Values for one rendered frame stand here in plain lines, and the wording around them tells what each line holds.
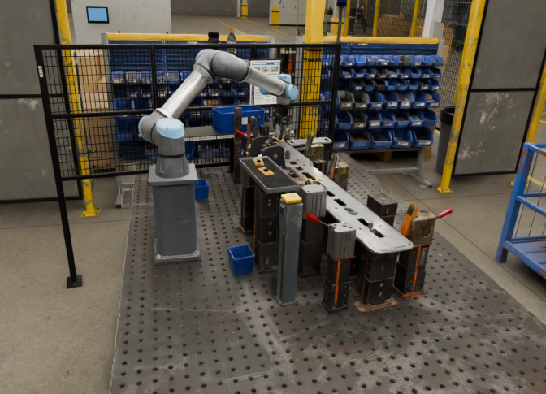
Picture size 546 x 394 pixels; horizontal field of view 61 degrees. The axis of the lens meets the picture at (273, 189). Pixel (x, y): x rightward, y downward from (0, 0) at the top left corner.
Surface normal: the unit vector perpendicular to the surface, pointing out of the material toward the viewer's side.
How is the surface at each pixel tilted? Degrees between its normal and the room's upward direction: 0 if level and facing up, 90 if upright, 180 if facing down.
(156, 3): 90
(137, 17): 90
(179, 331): 0
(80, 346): 0
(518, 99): 91
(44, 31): 90
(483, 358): 0
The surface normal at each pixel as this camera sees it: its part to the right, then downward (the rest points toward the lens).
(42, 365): 0.04, -0.92
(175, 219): 0.22, 0.39
